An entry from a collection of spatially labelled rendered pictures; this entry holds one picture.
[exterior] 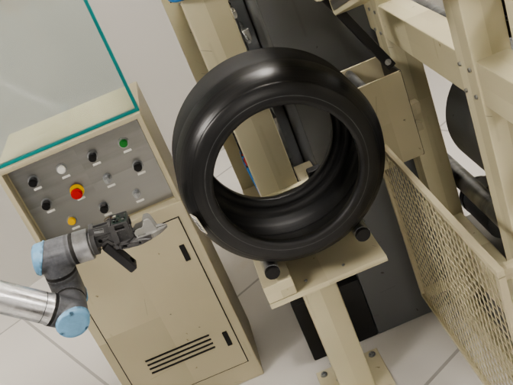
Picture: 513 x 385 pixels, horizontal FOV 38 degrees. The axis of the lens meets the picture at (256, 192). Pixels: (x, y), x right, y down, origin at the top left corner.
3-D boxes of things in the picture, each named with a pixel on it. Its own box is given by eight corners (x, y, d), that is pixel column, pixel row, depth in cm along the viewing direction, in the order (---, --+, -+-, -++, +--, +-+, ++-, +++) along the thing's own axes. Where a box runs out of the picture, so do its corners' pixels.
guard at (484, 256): (421, 296, 273) (369, 133, 242) (425, 294, 273) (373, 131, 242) (550, 480, 193) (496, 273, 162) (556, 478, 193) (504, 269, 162)
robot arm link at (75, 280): (60, 322, 208) (44, 288, 202) (57, 300, 218) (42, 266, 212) (92, 310, 210) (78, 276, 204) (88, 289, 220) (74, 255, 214)
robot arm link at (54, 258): (40, 266, 213) (28, 238, 208) (83, 253, 213) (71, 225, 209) (39, 285, 205) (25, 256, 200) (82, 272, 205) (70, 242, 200)
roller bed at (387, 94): (363, 149, 255) (337, 72, 242) (403, 133, 255) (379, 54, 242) (382, 171, 238) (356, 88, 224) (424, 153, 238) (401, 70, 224)
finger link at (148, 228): (162, 215, 204) (130, 225, 203) (169, 234, 207) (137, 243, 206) (162, 211, 207) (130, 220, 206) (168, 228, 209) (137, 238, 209)
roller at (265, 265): (255, 227, 243) (243, 222, 242) (261, 215, 242) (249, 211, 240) (275, 282, 212) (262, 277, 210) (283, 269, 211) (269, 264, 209)
